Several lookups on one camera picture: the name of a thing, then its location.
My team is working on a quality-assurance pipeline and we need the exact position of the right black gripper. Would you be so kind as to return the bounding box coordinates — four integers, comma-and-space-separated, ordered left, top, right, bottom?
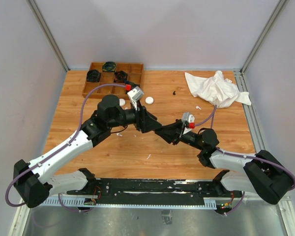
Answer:
155, 119, 205, 150

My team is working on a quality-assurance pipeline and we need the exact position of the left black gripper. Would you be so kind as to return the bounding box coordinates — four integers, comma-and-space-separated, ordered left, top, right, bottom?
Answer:
108, 100, 162, 133

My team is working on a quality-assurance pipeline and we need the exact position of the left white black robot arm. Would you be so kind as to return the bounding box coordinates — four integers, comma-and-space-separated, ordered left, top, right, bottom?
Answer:
9, 94, 162, 208

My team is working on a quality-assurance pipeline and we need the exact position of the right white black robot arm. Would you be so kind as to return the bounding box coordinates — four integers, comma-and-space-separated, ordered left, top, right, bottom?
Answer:
155, 120, 295, 205

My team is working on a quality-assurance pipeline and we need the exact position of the white round case right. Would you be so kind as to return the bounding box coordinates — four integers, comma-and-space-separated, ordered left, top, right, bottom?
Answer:
145, 96, 154, 105

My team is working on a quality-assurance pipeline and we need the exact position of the white round case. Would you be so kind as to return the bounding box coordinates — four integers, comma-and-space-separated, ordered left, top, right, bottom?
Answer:
119, 98, 126, 107
145, 96, 154, 105

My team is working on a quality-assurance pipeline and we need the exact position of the white round case left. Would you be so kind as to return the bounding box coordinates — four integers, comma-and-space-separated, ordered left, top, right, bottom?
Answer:
119, 98, 126, 107

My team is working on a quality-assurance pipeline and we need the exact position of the dark rolled fabric bottom right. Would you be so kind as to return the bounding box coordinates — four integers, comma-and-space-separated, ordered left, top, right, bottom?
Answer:
125, 81, 139, 87

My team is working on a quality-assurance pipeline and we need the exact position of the dark rolled fabric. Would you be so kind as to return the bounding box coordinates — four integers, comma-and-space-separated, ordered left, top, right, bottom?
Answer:
86, 69, 101, 83
125, 81, 139, 87
114, 70, 128, 83
102, 61, 117, 72

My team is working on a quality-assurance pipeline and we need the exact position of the wooden compartment tray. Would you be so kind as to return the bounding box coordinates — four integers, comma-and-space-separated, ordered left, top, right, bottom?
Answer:
82, 62, 144, 100

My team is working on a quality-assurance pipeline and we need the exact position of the dark rolled fabric middle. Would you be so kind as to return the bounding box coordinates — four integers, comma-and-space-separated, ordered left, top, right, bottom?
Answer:
114, 70, 128, 83

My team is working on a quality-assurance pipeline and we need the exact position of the white crumpled cloth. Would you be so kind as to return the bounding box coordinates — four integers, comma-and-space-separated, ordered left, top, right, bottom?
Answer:
184, 71, 252, 109

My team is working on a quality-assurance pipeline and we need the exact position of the dark rolled fabric top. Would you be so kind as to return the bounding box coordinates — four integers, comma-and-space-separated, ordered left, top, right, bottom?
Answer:
102, 61, 117, 72

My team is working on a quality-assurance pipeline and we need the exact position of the dark rolled fabric far left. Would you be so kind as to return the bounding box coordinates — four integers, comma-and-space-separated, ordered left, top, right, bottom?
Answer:
86, 69, 101, 83

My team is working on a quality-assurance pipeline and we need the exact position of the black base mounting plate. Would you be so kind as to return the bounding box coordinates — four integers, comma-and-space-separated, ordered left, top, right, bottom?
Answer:
66, 178, 241, 201

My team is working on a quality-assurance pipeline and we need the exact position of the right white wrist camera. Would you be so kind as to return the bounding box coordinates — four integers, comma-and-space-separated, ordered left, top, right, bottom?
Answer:
181, 112, 195, 135

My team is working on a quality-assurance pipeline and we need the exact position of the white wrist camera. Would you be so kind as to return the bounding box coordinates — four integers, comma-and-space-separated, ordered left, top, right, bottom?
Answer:
127, 86, 144, 111
181, 112, 195, 135

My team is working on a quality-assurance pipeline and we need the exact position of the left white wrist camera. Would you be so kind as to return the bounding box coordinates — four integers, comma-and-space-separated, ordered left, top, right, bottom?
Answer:
127, 86, 144, 111

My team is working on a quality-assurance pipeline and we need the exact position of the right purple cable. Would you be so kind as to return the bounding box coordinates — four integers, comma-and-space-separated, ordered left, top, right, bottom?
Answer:
194, 104, 295, 195

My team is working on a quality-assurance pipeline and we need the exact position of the purple cable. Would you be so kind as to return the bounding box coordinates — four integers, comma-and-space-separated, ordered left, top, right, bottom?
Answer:
5, 83, 132, 213
194, 104, 295, 195

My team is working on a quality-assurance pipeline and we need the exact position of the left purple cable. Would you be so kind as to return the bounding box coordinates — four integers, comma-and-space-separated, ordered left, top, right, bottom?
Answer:
5, 83, 132, 213

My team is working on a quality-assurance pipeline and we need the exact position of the white slotted cable duct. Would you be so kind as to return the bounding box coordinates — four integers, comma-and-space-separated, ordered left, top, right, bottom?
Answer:
41, 194, 217, 210

